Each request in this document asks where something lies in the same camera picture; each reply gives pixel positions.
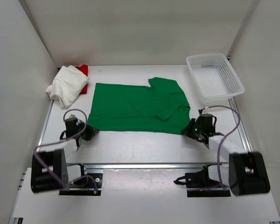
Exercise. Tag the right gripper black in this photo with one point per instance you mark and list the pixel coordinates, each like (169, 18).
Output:
(188, 130)

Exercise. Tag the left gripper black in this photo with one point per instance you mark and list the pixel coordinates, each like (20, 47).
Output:
(91, 133)

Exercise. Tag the green t shirt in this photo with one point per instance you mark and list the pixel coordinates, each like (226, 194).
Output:
(160, 107)

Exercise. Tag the white t shirt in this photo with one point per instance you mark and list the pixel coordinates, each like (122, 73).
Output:
(55, 92)

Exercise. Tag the red t shirt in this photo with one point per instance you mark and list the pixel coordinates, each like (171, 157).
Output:
(74, 79)

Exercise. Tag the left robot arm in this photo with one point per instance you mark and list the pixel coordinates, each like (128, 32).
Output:
(49, 168)

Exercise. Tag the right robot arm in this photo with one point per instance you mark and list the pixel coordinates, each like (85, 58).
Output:
(243, 174)

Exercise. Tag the white plastic basket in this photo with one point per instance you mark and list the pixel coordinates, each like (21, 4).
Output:
(214, 77)

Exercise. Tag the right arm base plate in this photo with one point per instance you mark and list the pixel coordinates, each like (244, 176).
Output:
(198, 184)

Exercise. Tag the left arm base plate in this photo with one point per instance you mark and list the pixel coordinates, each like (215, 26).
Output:
(83, 181)

